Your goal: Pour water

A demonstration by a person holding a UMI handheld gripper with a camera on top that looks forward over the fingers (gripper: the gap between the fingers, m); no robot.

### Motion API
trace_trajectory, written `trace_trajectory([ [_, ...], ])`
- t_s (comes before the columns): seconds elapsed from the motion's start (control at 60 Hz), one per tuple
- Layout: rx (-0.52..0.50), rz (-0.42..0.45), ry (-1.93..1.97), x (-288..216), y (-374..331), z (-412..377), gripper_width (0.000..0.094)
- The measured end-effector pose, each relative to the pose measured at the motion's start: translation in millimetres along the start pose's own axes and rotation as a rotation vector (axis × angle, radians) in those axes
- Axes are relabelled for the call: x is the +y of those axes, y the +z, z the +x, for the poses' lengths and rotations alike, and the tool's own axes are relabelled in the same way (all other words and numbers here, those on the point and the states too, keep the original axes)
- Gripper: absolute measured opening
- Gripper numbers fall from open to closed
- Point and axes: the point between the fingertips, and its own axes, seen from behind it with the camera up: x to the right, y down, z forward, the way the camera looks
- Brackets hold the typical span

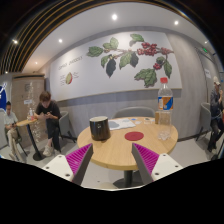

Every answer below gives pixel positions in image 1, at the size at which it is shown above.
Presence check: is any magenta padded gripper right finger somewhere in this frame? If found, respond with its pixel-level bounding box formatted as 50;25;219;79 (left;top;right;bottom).
131;142;184;186

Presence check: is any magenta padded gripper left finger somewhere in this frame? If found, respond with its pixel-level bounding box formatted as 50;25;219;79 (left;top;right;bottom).
42;143;94;186

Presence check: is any clear plastic water bottle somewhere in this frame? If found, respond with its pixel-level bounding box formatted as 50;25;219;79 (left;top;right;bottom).
158;77;173;140

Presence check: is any red round coaster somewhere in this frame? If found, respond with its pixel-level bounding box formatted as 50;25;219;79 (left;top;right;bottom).
125;132;144;141

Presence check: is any round wooden table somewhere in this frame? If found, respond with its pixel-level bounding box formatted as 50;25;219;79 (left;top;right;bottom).
77;117;178;187

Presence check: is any dark chair beside seated person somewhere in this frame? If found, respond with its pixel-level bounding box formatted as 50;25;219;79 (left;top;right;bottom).
59;111;77;142

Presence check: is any black cylindrical cup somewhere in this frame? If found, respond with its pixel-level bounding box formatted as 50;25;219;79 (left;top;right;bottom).
90;116;110;141

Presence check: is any small round side table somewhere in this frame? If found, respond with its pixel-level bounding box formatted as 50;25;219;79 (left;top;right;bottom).
17;119;43;161

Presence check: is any white paper sheet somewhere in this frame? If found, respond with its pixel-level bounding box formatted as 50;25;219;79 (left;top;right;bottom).
109;118;135;130

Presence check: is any grey chair behind table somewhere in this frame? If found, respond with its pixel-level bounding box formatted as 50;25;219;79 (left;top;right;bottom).
113;106;155;118

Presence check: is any person in black shirt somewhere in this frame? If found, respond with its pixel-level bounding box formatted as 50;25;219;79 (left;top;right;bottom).
34;91;61;156

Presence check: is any small bottle on side table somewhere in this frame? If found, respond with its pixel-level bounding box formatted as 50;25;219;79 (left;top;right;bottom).
29;108;34;120

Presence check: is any grey chair at right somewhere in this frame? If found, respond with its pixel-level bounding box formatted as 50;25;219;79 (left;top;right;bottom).
197;102;211;139

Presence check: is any person in white shirt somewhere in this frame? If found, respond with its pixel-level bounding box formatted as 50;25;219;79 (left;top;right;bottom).
4;102;23;162

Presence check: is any person with cap at right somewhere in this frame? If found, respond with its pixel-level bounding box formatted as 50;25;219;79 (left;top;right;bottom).
208;77;224;152

